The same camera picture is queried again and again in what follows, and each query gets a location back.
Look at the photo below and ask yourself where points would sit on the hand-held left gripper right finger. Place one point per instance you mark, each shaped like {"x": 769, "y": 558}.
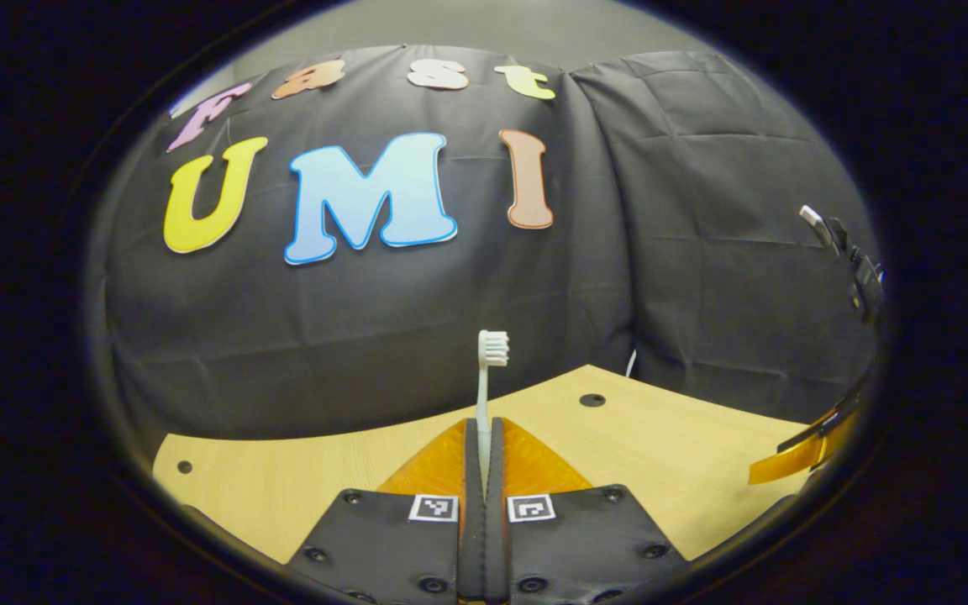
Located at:
{"x": 593, "y": 546}

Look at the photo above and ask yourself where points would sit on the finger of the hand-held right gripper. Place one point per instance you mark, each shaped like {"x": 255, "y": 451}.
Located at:
{"x": 795, "y": 458}

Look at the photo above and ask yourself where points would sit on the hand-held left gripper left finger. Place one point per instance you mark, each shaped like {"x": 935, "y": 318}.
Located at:
{"x": 383, "y": 546}

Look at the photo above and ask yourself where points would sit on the white toothbrush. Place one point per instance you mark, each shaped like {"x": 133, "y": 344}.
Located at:
{"x": 494, "y": 349}

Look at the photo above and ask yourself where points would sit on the black backdrop cloth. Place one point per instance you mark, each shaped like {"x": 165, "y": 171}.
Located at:
{"x": 450, "y": 319}

